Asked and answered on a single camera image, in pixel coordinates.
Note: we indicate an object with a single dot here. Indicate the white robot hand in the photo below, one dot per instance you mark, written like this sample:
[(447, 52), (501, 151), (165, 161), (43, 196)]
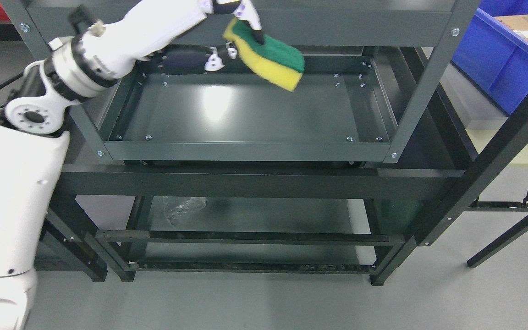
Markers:
[(152, 24)]

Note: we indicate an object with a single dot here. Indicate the green yellow sponge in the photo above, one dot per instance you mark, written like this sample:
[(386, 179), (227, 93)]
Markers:
[(274, 61)]

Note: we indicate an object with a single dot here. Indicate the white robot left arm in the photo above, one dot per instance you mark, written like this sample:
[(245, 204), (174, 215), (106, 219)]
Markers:
[(33, 145)]

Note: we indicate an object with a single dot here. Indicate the dark metal cart shelf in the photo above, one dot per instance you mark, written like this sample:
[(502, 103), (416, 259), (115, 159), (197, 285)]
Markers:
[(371, 67)]

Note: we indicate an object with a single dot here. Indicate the dark metal shelf rack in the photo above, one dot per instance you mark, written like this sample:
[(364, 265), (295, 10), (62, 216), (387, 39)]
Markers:
[(295, 217)]

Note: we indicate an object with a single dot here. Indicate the clear plastic bag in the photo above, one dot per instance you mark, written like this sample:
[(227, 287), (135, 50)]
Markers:
[(177, 210)]

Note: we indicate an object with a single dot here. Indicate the blue plastic bin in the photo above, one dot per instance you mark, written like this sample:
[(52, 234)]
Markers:
[(493, 56)]

